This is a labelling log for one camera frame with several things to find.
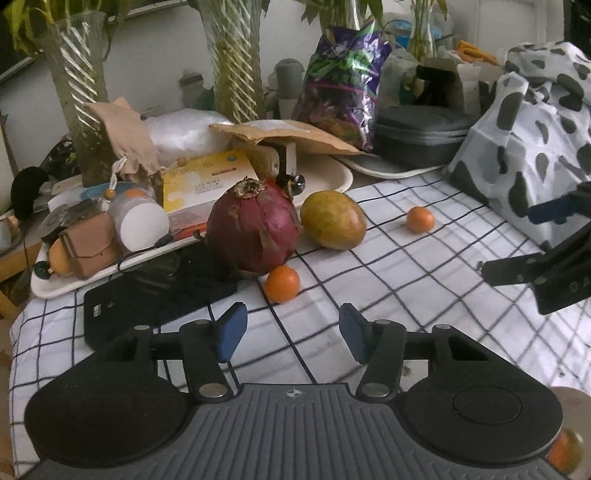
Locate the purple snack bag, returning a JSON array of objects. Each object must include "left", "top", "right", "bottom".
[{"left": 293, "top": 18, "right": 393, "bottom": 153}]

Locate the black cable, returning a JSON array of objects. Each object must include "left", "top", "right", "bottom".
[{"left": 117, "top": 233, "right": 174, "bottom": 273}]

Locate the grey round lid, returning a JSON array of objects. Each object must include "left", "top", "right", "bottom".
[{"left": 39, "top": 198, "right": 106, "bottom": 241}]

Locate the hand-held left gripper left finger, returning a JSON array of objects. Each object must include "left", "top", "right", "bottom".
[{"left": 95, "top": 302, "right": 250, "bottom": 401}]

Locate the white serving tray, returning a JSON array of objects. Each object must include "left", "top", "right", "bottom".
[{"left": 30, "top": 157, "right": 355, "bottom": 302}]

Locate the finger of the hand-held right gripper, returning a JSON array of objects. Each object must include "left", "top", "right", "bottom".
[
  {"left": 527, "top": 181, "right": 591, "bottom": 254},
  {"left": 478, "top": 251, "right": 555, "bottom": 288}
]

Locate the black flat electronic device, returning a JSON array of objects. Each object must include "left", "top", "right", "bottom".
[{"left": 83, "top": 240, "right": 238, "bottom": 352}]

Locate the small orange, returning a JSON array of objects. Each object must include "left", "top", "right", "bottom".
[
  {"left": 264, "top": 266, "right": 301, "bottom": 304},
  {"left": 406, "top": 206, "right": 435, "bottom": 233}
]

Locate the brown leather pouch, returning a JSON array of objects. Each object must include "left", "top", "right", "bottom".
[{"left": 58, "top": 211, "right": 123, "bottom": 280}]

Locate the cow print blanket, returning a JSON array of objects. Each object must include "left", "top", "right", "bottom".
[{"left": 441, "top": 41, "right": 591, "bottom": 252}]

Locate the white plastic bag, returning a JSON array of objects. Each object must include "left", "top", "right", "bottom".
[{"left": 143, "top": 108, "right": 232, "bottom": 167}]

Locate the brown paper envelope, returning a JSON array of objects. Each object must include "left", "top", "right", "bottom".
[{"left": 209, "top": 119, "right": 365, "bottom": 158}]

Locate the white cable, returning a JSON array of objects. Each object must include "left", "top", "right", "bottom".
[{"left": 337, "top": 154, "right": 448, "bottom": 179}]

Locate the blue plastic container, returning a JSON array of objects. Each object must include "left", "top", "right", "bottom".
[{"left": 383, "top": 21, "right": 416, "bottom": 49}]

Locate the white plastic jar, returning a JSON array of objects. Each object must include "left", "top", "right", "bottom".
[{"left": 108, "top": 189, "right": 171, "bottom": 252}]

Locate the yellow-green mango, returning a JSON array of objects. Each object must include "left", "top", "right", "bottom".
[{"left": 300, "top": 190, "right": 368, "bottom": 251}]

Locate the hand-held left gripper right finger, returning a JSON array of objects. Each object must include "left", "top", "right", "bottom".
[{"left": 339, "top": 303, "right": 502, "bottom": 400}]

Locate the beige drawstring pouch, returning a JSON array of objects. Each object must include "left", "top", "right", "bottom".
[{"left": 85, "top": 97, "right": 162, "bottom": 185}]

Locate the narrow glass vase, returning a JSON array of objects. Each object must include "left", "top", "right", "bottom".
[{"left": 409, "top": 0, "right": 446, "bottom": 58}]

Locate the black fuzzy object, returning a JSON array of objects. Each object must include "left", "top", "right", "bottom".
[{"left": 10, "top": 167, "right": 51, "bottom": 221}]

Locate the orange packet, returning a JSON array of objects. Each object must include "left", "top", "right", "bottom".
[{"left": 455, "top": 41, "right": 499, "bottom": 63}]

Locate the large orange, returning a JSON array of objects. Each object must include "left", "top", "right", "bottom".
[{"left": 547, "top": 428, "right": 585, "bottom": 475}]

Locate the red dragon fruit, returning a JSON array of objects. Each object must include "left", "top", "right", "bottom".
[{"left": 206, "top": 178, "right": 302, "bottom": 275}]

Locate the checkered white tablecloth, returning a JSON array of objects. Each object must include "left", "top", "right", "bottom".
[{"left": 9, "top": 178, "right": 591, "bottom": 478}]

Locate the spiral glass vase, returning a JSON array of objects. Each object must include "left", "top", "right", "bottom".
[
  {"left": 39, "top": 11, "right": 110, "bottom": 188},
  {"left": 198, "top": 0, "right": 266, "bottom": 125}
]

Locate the yellow cardboard box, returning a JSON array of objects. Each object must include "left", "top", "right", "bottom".
[{"left": 157, "top": 150, "right": 259, "bottom": 215}]

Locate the wooden side table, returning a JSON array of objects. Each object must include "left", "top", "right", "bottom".
[{"left": 0, "top": 249, "right": 35, "bottom": 319}]

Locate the grey bottle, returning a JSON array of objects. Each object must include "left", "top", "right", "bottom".
[
  {"left": 272, "top": 58, "right": 310, "bottom": 100},
  {"left": 179, "top": 69, "right": 205, "bottom": 108}
]

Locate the black zip case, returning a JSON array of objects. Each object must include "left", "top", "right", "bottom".
[{"left": 372, "top": 105, "right": 481, "bottom": 168}]

